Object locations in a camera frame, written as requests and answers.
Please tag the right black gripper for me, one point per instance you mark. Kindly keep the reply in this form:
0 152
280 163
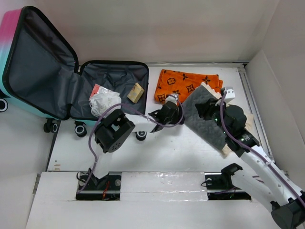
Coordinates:
207 107

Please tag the clear packet with round pad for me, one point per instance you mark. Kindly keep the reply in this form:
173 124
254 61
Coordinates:
96 90

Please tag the grey cream fleece blanket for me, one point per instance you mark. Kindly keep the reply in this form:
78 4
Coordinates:
207 128

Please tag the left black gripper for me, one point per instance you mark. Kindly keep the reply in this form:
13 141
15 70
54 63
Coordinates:
177 114

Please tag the teal pink open suitcase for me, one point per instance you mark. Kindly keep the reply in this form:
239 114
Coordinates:
40 72

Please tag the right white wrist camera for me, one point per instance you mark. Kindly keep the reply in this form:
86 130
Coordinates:
228 92

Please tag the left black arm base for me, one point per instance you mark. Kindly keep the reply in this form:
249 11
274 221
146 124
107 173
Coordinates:
106 189

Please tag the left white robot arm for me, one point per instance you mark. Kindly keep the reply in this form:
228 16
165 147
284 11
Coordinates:
109 133

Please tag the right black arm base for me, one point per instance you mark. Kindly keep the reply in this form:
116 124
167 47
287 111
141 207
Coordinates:
219 185

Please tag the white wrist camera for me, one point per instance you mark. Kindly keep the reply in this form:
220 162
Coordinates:
174 98
228 92

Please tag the white drawstring bag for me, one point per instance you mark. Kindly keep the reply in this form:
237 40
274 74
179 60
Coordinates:
103 101

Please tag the small gold box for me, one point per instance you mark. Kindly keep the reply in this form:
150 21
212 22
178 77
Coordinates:
135 93

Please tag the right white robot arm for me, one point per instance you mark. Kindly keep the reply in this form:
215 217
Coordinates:
280 196

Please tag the orange patterned towel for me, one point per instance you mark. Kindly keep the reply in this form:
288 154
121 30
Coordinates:
183 84

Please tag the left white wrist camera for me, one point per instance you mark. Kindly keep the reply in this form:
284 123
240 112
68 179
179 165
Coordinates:
174 98

